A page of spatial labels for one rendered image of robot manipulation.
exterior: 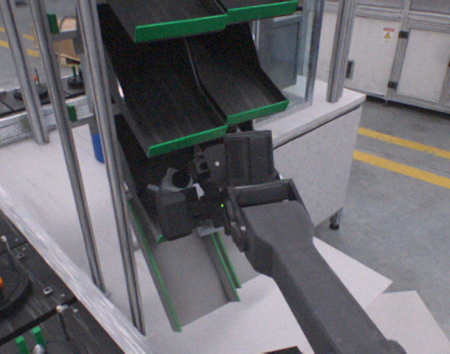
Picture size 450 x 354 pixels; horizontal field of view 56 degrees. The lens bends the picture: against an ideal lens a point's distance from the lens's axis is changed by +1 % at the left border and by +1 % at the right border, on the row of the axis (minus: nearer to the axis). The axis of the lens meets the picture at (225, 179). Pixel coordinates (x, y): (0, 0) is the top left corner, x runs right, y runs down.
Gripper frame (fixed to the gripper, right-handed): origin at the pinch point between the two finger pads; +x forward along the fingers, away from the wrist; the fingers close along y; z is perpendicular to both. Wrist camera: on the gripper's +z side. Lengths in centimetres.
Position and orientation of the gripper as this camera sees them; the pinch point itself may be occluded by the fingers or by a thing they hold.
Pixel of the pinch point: (209, 196)
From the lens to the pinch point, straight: 65.0
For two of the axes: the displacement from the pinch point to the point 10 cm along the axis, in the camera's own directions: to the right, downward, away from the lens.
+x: -4.0, -1.2, 9.1
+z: -1.7, -9.6, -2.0
